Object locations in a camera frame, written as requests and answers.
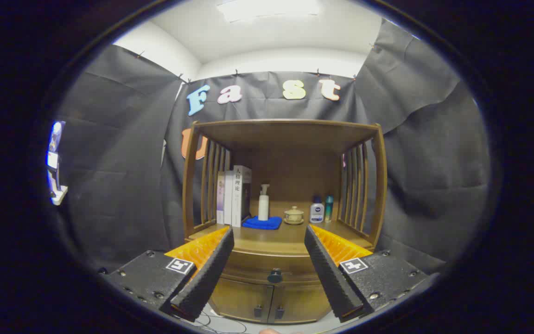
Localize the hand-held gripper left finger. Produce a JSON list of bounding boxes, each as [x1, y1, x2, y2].
[[102, 226, 235, 322]]

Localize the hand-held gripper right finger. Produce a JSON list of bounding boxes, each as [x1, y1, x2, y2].
[[304, 224, 430, 324]]

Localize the wooden drawer with black knob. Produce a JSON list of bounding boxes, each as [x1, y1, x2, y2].
[[218, 250, 330, 286]]

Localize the wooden cabinet door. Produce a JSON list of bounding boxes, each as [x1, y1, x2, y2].
[[209, 277, 274, 324], [267, 283, 332, 324]]

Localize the wooden countertop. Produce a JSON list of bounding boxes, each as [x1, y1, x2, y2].
[[187, 200, 373, 257]]

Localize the wooden cabinet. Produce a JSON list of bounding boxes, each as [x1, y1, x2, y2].
[[181, 119, 388, 325]]

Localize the white lotion bottle blue cap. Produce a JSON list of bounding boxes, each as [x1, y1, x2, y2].
[[310, 196, 325, 224]]

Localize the blue cloth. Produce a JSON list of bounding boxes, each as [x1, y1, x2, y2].
[[242, 216, 283, 231]]

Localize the lidded ceramic tea cup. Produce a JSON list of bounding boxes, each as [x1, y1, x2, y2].
[[284, 206, 305, 225]]

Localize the pink spine book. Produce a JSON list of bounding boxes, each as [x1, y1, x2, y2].
[[216, 171, 226, 225]]

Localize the white spine book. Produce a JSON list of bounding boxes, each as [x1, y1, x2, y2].
[[223, 170, 235, 226]]

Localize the white book with dark cover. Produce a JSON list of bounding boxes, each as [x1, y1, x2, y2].
[[231, 165, 252, 228]]

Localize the white pump bottle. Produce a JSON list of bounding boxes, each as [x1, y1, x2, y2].
[[258, 184, 270, 221]]

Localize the ceiling light panel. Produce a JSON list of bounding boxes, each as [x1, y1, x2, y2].
[[216, 0, 323, 23]]

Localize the black floor cables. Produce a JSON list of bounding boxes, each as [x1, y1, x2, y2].
[[188, 310, 249, 334]]

